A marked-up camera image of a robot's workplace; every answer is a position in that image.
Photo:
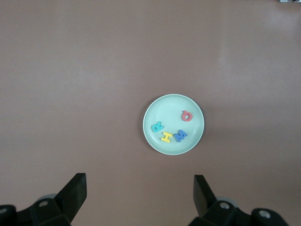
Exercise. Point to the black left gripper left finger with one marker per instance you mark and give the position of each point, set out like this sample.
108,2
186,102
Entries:
73,195

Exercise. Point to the yellow letter H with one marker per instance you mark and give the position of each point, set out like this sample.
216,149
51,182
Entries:
166,137

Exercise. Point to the teal letter R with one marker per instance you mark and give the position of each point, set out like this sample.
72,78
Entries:
155,128

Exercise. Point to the red letter Q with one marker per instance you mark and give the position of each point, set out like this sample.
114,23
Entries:
183,117

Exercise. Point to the green plate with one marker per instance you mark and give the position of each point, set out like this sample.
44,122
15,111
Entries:
169,110

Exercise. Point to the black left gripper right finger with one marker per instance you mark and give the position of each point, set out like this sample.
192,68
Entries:
202,196

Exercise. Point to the blue capital letter M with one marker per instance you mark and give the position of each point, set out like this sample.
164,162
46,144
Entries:
180,136

